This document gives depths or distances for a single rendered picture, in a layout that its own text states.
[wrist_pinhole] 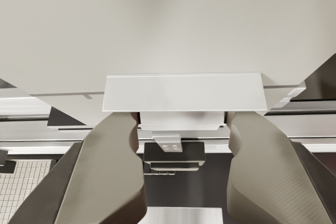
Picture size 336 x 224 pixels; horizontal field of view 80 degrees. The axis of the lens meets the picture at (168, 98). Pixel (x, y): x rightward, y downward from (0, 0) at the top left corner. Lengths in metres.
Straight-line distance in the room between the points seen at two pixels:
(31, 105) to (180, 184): 0.54
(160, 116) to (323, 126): 0.42
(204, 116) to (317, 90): 0.59
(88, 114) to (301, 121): 0.44
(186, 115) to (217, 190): 0.57
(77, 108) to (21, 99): 0.11
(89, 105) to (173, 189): 0.59
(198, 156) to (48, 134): 0.36
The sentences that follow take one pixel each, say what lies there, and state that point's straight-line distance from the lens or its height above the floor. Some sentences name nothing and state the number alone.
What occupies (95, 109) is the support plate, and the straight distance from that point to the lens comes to 0.18.
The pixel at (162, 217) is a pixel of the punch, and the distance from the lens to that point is 0.23.
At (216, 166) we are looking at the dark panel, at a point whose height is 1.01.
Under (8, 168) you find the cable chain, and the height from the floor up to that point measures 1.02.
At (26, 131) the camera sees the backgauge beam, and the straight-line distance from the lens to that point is 0.61.
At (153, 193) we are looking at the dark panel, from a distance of 0.74.
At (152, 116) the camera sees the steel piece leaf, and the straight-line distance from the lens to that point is 0.18.
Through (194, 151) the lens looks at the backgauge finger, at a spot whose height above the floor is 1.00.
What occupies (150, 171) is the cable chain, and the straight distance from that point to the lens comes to 0.61.
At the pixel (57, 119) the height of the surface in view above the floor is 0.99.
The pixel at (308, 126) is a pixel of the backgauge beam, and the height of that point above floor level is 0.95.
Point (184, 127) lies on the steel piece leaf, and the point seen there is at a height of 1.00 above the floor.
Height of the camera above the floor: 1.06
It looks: 22 degrees down
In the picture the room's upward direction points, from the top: 180 degrees counter-clockwise
